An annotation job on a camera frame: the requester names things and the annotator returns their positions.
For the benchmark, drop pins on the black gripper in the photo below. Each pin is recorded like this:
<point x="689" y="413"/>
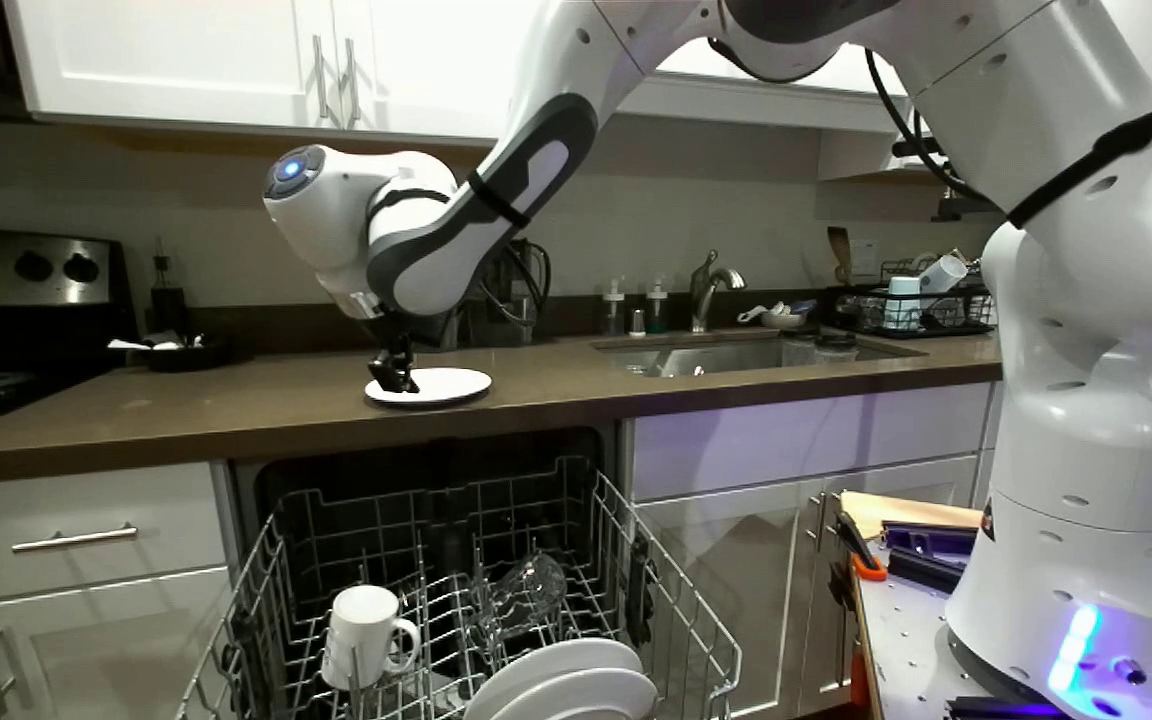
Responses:
<point x="393" y="358"/>

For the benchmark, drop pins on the white round plate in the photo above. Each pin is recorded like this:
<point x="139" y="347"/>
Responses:
<point x="433" y="384"/>

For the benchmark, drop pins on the white plate in rack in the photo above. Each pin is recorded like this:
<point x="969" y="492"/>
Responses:
<point x="546" y="666"/>
<point x="592" y="695"/>

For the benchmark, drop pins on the black pan with cloth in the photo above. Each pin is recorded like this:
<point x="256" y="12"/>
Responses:
<point x="179" y="354"/>

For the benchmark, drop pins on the white mug in rack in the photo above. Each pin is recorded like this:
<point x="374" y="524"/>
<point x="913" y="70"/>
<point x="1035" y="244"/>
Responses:
<point x="367" y="638"/>

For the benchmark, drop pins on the chrome sink faucet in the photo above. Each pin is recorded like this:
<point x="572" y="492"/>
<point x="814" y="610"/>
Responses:
<point x="711" y="278"/>

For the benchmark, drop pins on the steel kitchen sink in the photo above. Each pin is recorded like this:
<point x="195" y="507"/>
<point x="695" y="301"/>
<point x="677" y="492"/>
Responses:
<point x="711" y="354"/>

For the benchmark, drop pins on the white upper cabinets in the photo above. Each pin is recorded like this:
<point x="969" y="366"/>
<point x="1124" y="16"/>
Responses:
<point x="386" y="70"/>

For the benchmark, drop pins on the black stove range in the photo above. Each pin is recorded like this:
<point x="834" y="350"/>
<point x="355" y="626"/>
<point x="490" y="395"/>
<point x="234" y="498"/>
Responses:
<point x="61" y="306"/>

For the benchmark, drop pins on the white drawer cabinet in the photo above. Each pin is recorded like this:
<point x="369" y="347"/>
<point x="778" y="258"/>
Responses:
<point x="111" y="590"/>

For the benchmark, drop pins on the black dish drying rack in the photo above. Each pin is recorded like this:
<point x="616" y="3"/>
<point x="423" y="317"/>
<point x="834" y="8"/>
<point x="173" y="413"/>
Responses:
<point x="945" y="298"/>

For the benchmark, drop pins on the wire dishwasher rack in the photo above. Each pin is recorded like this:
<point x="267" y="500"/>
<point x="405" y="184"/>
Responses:
<point x="490" y="573"/>

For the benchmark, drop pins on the black orange handled tool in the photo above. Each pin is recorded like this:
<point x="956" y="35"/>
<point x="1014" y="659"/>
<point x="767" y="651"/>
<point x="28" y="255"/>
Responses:
<point x="860" y="563"/>

